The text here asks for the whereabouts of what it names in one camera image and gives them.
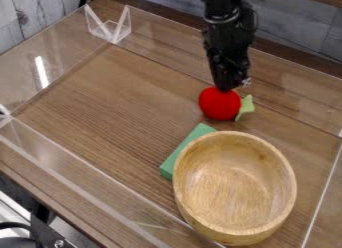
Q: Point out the wooden bowl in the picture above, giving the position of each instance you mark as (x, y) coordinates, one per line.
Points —
(234, 187)

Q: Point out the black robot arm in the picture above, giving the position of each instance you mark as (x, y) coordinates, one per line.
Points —
(222, 9)

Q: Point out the black clamp under table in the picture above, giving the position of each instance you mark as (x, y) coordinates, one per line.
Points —
(46, 237)

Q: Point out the clear acrylic enclosure wall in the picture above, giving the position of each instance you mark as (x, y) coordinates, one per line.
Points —
(98, 111)

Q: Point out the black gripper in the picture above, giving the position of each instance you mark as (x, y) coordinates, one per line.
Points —
(228, 39)

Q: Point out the red plush strawberry fruit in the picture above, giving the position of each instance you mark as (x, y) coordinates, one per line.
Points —
(225, 106)

